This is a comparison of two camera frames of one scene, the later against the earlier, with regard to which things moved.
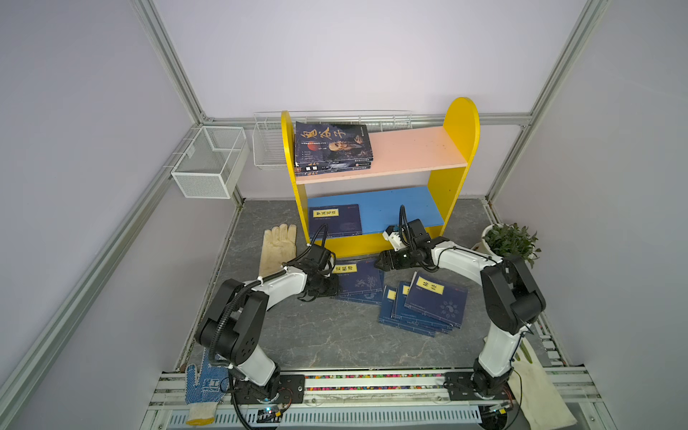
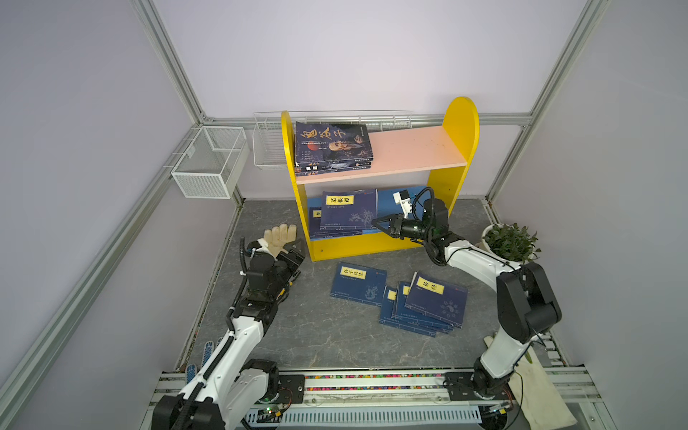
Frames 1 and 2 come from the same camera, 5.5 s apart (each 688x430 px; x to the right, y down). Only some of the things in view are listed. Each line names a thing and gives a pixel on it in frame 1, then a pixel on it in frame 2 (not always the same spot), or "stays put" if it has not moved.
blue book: x=399 y=311 stays put
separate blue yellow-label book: x=340 y=219 stays put
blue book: x=386 y=312 stays put
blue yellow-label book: x=360 y=280 to x=349 y=210
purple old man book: x=323 y=142 stays put
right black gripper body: x=399 y=260 to x=410 y=229
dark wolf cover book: x=331 y=166 stays put
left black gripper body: x=326 y=287 to x=284 y=269
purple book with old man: x=321 y=168 stays put
